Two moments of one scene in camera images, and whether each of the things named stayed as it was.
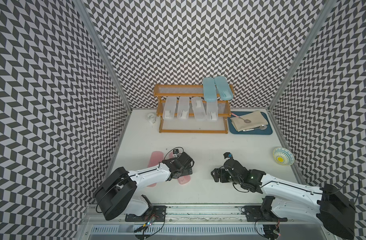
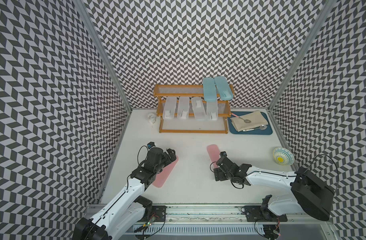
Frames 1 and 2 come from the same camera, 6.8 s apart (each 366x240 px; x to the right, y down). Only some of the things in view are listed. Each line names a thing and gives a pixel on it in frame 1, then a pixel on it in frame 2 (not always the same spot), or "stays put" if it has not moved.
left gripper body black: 186,171 -> 164,161
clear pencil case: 212,111 stays put
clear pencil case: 199,112 stays put
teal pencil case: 223,88 stays put
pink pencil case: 183,180 -> 214,153
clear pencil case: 183,110 stays put
